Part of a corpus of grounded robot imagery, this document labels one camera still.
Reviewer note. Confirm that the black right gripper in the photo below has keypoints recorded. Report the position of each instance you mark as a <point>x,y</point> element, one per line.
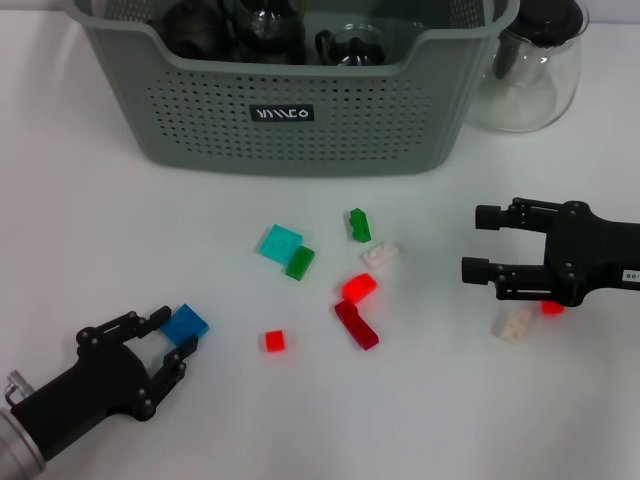
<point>590,260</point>

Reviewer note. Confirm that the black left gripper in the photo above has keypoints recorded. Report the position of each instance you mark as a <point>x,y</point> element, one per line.
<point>100,385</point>

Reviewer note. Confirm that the blue toy plate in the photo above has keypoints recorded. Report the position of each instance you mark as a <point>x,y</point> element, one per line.
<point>187,325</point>

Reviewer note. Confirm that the glass teacup black sleeve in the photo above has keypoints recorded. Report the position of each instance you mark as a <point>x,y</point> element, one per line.
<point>272,52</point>
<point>270,17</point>
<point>355,47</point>

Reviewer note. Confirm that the grey-green perforated storage bin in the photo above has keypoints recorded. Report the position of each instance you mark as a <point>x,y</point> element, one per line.
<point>350,125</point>

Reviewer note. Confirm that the small red toy brick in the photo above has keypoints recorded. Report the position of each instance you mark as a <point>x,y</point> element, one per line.
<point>552,308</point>
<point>274,341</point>

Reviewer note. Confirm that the white toy brick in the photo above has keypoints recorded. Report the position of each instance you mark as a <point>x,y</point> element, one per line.
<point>380,256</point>
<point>512,325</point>

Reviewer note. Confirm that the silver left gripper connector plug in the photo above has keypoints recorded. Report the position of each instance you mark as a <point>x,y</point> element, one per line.
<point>17,387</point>

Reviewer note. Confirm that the glass carafe black lid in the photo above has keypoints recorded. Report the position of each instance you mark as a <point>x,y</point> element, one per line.
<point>530,95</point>

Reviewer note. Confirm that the teal flat toy plate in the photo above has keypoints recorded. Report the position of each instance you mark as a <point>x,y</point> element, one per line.
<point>277,242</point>

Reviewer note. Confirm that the dark green toy brick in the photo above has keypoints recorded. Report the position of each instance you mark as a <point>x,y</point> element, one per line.
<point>359,227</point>

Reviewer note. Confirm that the bright red toy brick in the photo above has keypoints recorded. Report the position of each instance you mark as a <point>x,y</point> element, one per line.
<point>359,287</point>

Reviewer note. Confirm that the translucent green toy brick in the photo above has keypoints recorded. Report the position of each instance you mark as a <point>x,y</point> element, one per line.
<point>300,262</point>

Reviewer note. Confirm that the dark red long toy brick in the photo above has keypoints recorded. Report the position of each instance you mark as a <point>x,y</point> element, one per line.
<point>357,327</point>

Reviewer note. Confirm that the black ceramic teapot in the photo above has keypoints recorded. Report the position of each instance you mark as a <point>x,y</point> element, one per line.
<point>192,30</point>

